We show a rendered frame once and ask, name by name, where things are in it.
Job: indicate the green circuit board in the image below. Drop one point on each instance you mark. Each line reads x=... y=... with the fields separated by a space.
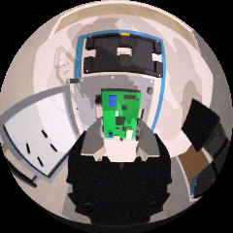
x=120 y=112

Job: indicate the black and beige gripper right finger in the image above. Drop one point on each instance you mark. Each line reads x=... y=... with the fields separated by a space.
x=151 y=149

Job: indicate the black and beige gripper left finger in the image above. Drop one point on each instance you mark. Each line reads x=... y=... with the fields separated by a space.
x=89 y=147

